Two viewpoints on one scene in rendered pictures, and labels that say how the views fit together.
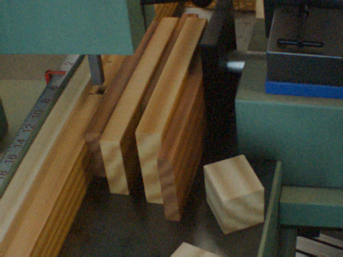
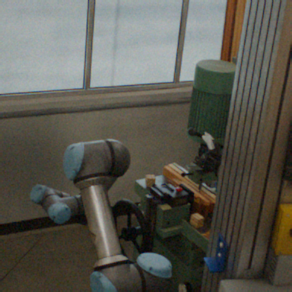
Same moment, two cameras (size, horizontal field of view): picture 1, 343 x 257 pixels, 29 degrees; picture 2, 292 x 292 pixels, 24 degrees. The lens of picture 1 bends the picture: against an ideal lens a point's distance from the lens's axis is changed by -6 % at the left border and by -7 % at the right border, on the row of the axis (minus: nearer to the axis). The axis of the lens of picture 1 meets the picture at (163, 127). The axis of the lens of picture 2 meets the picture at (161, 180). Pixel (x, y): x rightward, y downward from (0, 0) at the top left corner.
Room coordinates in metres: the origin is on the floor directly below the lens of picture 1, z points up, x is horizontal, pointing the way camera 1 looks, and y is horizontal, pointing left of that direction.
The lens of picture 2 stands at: (1.92, -2.21, 2.28)
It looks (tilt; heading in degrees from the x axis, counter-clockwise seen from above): 26 degrees down; 125
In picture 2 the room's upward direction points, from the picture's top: 7 degrees clockwise
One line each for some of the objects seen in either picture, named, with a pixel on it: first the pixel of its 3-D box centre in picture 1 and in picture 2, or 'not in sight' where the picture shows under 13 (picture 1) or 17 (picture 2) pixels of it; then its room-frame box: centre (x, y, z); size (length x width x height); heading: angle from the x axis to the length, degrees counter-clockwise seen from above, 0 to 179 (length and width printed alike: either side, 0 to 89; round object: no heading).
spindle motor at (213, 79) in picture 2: not in sight; (212, 102); (0.52, 0.05, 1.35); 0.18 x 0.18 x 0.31
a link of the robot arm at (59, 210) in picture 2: not in sight; (60, 208); (0.31, -0.57, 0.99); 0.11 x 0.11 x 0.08; 69
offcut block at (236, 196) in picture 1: (234, 194); not in sight; (0.39, -0.05, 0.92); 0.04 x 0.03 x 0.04; 12
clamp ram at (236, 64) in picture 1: (253, 64); (179, 198); (0.51, -0.09, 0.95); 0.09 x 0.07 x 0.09; 161
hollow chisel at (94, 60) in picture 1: (94, 59); not in sight; (0.52, 0.05, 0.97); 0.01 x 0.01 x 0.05; 71
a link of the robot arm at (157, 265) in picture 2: not in sight; (151, 276); (0.82, -0.65, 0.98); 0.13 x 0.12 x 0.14; 69
